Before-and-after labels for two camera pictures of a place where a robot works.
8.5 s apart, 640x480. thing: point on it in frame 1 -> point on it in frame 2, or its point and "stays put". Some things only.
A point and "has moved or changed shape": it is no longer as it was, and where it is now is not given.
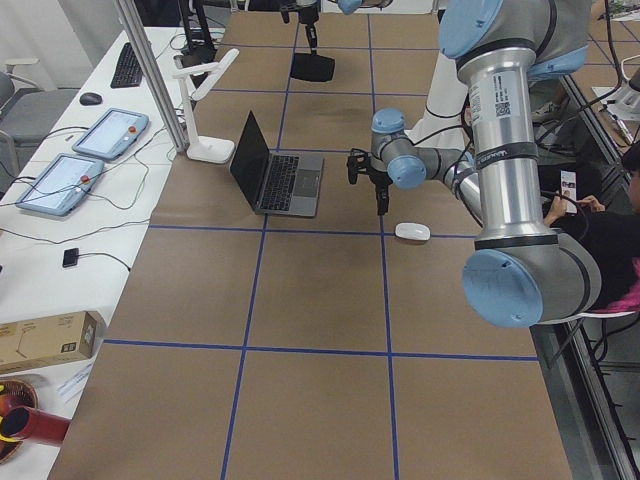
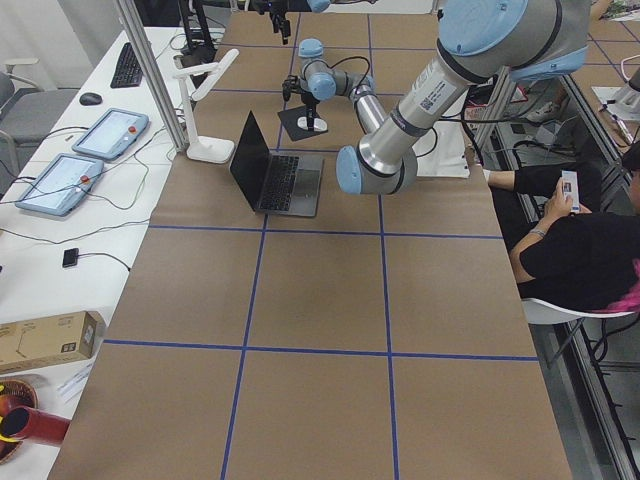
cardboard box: [39, 341] stays put
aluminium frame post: [153, 73] stays put
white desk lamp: [214, 149] stays put
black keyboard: [128, 72] stays put
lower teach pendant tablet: [61, 185] stays put
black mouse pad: [312, 67] has moved or changed shape
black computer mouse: [90, 99] stays put
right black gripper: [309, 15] -> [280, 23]
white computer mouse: [412, 231] -> [319, 124]
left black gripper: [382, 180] -> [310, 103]
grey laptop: [275, 183] stays put
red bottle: [31, 425] stays put
